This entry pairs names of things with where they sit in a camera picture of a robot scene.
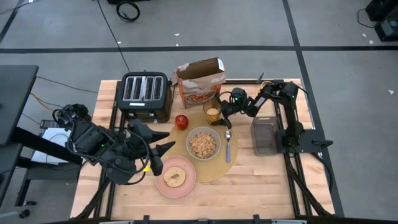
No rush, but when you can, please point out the coiled black floor cable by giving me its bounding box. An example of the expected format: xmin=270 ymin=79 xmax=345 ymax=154
xmin=116 ymin=1 xmax=141 ymax=23

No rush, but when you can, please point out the black cable bundle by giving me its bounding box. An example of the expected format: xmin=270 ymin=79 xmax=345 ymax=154
xmin=76 ymin=177 xmax=116 ymax=219
xmin=284 ymin=152 xmax=333 ymax=218

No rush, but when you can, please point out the black desk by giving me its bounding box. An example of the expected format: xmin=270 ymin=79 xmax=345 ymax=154
xmin=0 ymin=64 xmax=83 ymax=215

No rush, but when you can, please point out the black four-slot toaster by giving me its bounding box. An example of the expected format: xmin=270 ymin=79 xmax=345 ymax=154
xmin=117 ymin=71 xmax=172 ymax=124

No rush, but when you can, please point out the long black floor cable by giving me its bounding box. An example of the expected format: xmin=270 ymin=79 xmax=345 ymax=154
xmin=97 ymin=0 xmax=131 ymax=73

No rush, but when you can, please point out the amber ribbed drinking glass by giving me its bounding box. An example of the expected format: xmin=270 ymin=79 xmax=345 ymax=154
xmin=203 ymin=98 xmax=223 ymax=126

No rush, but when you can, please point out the grey transparent plastic tray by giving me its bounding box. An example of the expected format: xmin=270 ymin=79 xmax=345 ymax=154
xmin=250 ymin=116 xmax=285 ymax=156

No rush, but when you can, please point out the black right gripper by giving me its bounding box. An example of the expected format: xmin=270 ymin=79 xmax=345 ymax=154
xmin=219 ymin=88 xmax=249 ymax=130

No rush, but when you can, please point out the black equipment cable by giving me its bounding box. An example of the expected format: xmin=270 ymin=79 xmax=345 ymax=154
xmin=356 ymin=8 xmax=379 ymax=29

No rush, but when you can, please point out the thin black floor cable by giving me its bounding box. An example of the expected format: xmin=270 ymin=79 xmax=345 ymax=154
xmin=35 ymin=76 xmax=99 ymax=94

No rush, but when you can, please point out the black floor equipment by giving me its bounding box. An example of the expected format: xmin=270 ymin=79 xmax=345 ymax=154
xmin=365 ymin=0 xmax=398 ymax=43

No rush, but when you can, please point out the silver spoon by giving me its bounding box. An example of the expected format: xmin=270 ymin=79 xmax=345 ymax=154
xmin=224 ymin=129 xmax=233 ymax=164

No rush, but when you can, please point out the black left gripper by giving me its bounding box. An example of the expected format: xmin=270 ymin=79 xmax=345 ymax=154
xmin=124 ymin=119 xmax=177 ymax=177

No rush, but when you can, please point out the red apple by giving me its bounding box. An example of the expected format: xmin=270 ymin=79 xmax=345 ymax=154
xmin=174 ymin=114 xmax=190 ymax=131

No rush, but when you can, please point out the black aluminium extrusion frame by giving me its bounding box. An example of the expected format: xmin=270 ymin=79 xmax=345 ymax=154
xmin=73 ymin=78 xmax=345 ymax=224

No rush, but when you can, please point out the black power adapter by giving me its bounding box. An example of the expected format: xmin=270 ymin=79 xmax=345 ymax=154
xmin=40 ymin=119 xmax=62 ymax=129

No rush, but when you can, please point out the yellow floor cable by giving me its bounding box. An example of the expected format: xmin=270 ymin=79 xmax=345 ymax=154
xmin=29 ymin=92 xmax=54 ymax=112

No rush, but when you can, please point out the orange cereal box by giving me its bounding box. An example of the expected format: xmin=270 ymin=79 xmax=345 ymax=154
xmin=172 ymin=57 xmax=227 ymax=110

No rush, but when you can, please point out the white flat sheet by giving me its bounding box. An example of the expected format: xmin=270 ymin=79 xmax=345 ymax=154
xmin=30 ymin=127 xmax=74 ymax=165

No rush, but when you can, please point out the grey ceramic bowl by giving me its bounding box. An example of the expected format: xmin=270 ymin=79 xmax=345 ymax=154
xmin=185 ymin=126 xmax=222 ymax=161

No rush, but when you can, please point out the pink round plate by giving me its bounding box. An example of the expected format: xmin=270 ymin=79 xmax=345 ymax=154
xmin=154 ymin=155 xmax=197 ymax=199

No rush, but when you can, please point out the black toaster power cord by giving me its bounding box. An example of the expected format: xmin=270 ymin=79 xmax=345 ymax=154
xmin=169 ymin=78 xmax=177 ymax=108

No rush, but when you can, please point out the round woven yellow placemat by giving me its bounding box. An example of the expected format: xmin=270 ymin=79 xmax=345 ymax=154
xmin=168 ymin=111 xmax=239 ymax=184

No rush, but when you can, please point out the cereal rings heap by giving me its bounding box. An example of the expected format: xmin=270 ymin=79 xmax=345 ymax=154
xmin=189 ymin=132 xmax=218 ymax=159

